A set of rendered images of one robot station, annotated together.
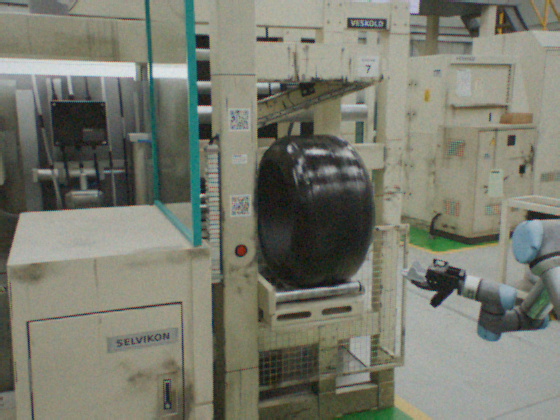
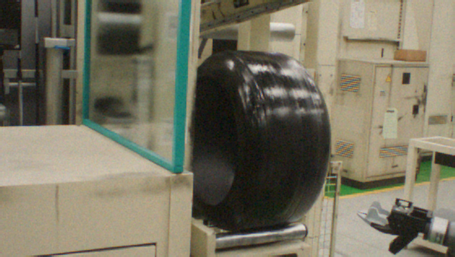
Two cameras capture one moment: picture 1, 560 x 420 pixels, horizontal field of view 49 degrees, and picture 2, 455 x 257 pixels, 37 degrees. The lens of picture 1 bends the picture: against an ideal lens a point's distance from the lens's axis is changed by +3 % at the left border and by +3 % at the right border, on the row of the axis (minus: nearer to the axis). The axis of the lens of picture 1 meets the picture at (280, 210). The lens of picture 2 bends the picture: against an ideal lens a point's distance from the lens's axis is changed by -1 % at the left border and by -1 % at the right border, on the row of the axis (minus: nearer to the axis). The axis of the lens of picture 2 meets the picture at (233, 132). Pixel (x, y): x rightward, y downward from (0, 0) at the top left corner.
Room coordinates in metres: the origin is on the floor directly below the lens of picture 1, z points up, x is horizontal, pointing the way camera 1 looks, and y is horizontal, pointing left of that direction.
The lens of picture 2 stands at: (0.12, 0.27, 1.53)
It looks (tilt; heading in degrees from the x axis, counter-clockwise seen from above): 9 degrees down; 351
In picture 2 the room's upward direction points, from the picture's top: 3 degrees clockwise
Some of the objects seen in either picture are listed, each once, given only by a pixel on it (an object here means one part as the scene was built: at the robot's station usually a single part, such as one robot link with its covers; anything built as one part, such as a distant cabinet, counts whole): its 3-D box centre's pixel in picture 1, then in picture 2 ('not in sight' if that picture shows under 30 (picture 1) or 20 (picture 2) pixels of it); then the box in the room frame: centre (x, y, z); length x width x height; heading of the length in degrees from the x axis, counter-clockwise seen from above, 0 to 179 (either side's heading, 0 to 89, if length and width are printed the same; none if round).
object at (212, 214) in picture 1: (213, 213); not in sight; (2.02, 0.23, 1.19); 0.05 x 0.04 x 0.48; 20
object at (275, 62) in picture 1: (302, 64); not in sight; (2.50, -0.09, 1.71); 0.61 x 0.25 x 0.15; 110
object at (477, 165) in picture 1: (483, 181); (377, 120); (6.67, -2.27, 0.62); 0.91 x 0.58 x 1.25; 120
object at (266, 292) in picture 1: (255, 285); (182, 228); (2.12, 0.09, 0.90); 0.40 x 0.03 x 0.10; 20
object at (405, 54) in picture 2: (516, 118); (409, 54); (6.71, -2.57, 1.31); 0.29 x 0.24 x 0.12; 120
